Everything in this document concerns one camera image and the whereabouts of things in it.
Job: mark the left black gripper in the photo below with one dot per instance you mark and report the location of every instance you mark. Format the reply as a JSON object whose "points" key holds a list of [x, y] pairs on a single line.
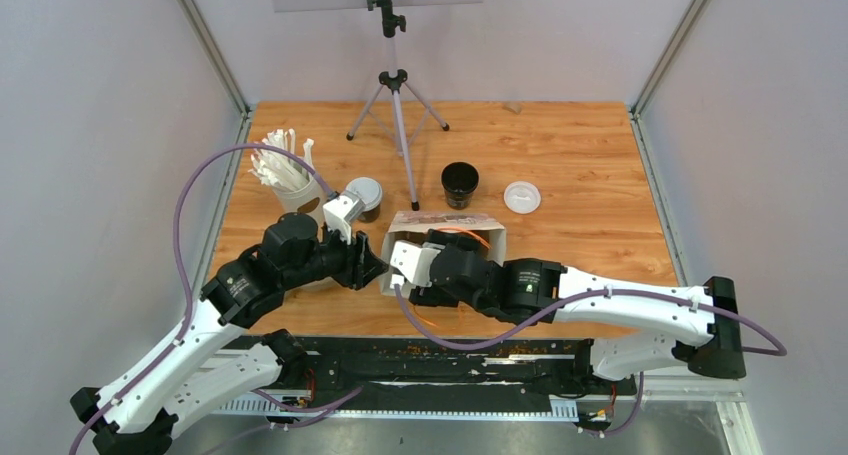
{"points": [[368, 264]]}

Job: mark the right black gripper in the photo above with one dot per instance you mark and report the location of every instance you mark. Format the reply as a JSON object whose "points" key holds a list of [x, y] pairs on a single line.
{"points": [[431, 295]]}

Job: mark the black coffee cup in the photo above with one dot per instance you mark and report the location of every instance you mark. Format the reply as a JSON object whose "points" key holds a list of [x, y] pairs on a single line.
{"points": [[370, 214]]}

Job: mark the kraft paper takeout bag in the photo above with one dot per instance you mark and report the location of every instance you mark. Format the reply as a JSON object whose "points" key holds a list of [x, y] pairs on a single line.
{"points": [[420, 227]]}

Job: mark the white plastic cup lid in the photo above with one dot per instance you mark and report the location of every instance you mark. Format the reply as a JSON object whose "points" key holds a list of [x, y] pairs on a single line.
{"points": [[368, 190]]}

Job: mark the black paper cup stack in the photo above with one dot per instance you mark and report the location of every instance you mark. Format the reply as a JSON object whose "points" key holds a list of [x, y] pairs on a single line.
{"points": [[459, 181]]}

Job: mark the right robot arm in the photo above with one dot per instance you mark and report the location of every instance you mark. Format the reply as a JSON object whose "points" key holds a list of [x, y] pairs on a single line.
{"points": [[692, 326]]}

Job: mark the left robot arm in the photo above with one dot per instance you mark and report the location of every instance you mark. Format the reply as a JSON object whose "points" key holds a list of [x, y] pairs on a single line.
{"points": [[149, 406]]}

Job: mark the white straw holder cup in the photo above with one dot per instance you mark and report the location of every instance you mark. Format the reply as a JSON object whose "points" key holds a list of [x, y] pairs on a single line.
{"points": [[302, 194]]}

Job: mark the bundle of wrapped straws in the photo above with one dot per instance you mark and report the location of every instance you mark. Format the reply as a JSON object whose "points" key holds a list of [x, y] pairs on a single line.
{"points": [[276, 170]]}

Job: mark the silver tripod stand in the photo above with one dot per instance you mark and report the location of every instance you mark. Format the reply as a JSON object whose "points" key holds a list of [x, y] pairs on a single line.
{"points": [[394, 79]]}

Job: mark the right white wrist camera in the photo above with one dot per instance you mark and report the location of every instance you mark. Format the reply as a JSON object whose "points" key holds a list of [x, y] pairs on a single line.
{"points": [[411, 264]]}

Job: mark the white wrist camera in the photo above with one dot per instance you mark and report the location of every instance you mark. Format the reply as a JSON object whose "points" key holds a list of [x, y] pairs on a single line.
{"points": [[411, 264], [341, 212]]}

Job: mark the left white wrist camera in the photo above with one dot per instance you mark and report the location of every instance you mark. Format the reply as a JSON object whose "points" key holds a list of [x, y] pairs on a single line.
{"points": [[341, 212]]}

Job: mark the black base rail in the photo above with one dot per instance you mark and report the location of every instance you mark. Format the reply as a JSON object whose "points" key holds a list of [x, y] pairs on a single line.
{"points": [[416, 376]]}

